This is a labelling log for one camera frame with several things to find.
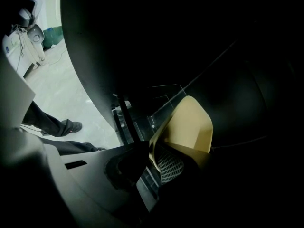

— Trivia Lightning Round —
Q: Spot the yellow object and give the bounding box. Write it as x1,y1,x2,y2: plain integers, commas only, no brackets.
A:
149,95,214,173

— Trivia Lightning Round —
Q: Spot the person's leg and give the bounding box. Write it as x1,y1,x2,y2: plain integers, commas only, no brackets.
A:
22,100,83,138
40,137,107,156

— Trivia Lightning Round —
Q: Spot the person's left leg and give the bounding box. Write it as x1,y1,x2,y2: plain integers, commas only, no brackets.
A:
22,100,83,138

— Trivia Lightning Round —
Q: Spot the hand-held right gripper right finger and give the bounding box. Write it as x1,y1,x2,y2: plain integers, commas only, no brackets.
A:
154,148,209,223

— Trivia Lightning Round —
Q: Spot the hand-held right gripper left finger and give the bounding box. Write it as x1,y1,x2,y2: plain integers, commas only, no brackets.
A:
0,126,160,228

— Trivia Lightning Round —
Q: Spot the person's right leg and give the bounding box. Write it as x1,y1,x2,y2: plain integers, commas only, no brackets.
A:
40,137,107,156

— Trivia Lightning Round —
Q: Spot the grey standing fan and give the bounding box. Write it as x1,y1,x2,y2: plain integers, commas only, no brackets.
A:
26,23,46,63

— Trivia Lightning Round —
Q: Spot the green bin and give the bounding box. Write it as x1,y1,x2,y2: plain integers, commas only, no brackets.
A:
42,25,65,49

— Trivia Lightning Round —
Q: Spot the white appliance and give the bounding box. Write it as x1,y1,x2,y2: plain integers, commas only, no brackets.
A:
2,29,32,78

